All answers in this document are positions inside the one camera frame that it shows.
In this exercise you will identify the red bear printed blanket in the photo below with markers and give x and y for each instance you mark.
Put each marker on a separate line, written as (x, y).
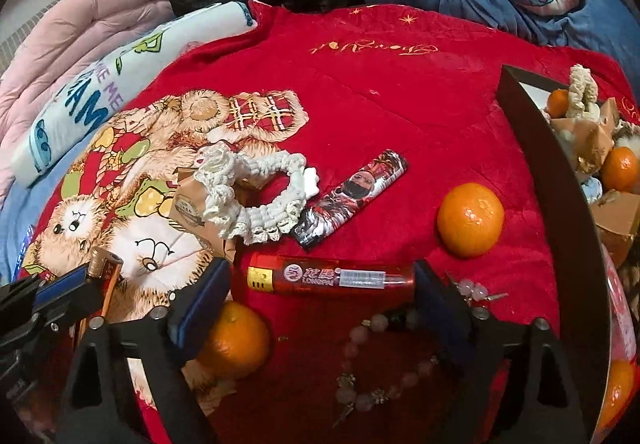
(400, 89)

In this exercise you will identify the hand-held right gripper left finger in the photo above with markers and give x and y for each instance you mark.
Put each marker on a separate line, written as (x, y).
(200, 304)

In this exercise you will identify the cream knitted scrunchie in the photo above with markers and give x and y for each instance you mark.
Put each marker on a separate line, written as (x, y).
(582, 89)
(270, 216)

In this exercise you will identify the white blue lettered pillow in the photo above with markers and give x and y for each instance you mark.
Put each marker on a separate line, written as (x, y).
(100, 89)

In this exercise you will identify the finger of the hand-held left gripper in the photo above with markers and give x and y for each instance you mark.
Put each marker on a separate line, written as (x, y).
(75, 306)
(60, 285)

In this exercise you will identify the red plastic lighter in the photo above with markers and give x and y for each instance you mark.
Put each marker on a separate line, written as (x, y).
(325, 276)

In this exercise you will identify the printed lighter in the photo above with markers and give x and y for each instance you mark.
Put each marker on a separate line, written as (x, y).
(350, 194)

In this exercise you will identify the pink bead charm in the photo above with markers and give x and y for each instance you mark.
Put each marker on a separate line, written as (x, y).
(470, 289)

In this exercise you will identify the brown paper packet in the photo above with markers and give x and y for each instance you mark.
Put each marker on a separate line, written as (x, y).
(617, 219)
(187, 214)
(590, 139)

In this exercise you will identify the black rimmed storage box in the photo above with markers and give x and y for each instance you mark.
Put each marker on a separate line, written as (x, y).
(550, 164)

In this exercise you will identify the pink quilt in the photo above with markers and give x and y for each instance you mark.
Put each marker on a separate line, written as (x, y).
(75, 29)

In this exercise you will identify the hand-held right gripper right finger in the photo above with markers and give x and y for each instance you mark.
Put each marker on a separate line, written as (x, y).
(440, 314)

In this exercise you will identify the orange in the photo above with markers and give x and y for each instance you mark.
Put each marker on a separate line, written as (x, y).
(470, 219)
(235, 339)

